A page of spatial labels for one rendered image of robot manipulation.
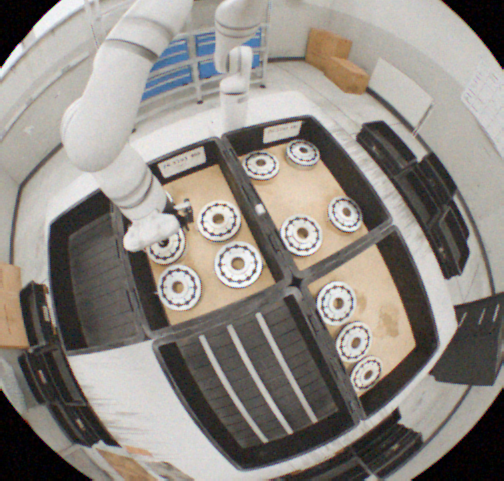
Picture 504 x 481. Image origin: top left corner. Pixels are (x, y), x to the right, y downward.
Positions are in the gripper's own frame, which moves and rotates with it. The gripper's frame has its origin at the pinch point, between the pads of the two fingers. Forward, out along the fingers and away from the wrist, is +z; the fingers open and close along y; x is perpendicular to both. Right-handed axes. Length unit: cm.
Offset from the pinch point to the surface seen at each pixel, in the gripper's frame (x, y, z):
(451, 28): -91, -317, -117
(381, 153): -20, -120, 36
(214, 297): 15.9, -3.1, 5.1
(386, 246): 24, -47, 2
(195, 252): 4.4, -2.9, 5.2
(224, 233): 3.9, -10.9, 2.3
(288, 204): 1.9, -29.0, 5.4
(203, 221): -0.9, -7.5, 2.4
